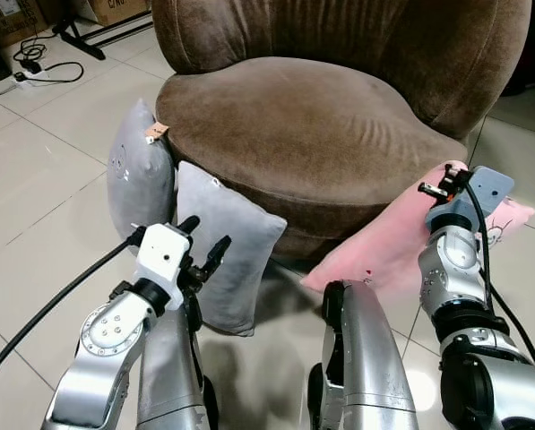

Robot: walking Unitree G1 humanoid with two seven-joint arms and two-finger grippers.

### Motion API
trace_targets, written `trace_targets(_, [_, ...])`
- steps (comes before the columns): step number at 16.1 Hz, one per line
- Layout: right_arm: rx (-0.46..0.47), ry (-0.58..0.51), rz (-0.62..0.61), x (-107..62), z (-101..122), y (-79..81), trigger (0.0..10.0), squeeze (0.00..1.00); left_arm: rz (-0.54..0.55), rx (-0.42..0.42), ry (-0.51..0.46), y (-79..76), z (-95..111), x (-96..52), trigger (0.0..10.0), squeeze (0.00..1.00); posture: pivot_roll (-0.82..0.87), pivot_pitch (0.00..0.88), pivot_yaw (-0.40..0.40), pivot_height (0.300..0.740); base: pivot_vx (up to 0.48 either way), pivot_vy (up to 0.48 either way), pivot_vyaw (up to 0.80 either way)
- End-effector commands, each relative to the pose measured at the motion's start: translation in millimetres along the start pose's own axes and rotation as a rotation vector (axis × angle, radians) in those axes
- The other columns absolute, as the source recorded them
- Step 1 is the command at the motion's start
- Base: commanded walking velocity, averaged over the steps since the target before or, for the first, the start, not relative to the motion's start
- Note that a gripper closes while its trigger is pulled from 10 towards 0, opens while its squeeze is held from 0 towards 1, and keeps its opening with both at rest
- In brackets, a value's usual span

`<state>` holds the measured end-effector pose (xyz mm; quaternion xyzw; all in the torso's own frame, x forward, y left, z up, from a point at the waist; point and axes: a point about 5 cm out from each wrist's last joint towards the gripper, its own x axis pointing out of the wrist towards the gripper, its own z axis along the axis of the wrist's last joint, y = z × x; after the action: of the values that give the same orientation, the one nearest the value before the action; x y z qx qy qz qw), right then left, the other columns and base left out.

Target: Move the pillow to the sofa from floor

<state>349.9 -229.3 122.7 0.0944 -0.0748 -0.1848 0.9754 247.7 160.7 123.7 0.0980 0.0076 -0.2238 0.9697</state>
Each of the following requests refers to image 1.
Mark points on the grey pillow with face print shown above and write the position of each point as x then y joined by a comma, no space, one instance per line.
137,179

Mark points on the pink pillow with cartoon print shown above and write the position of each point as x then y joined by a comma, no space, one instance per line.
383,246

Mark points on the silver robot leg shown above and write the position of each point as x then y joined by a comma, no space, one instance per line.
366,358
173,376

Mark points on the black metal table foot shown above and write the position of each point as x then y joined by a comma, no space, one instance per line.
88,43

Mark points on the plain grey pillow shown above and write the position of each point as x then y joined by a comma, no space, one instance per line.
231,251

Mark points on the brown velvet round sofa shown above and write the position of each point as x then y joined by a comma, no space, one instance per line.
321,116

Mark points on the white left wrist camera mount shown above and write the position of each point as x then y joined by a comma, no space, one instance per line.
162,255

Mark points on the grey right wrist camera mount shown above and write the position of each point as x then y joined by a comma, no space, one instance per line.
491,188

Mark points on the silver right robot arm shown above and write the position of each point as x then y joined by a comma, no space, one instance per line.
455,269

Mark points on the brown paper tag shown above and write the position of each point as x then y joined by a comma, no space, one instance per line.
157,133

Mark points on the silver left robot leg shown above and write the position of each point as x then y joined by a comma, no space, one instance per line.
173,376

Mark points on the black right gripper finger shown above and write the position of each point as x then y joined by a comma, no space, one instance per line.
433,190

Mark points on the black-lettered cardboard box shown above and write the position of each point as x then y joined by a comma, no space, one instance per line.
119,9

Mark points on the white power strip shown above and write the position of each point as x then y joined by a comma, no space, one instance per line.
25,77

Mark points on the white-labelled cardboard box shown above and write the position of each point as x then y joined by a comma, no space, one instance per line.
12,18

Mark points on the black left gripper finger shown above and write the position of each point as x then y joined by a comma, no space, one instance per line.
219,258
188,225

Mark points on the silver right robot leg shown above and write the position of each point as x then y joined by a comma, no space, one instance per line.
366,358

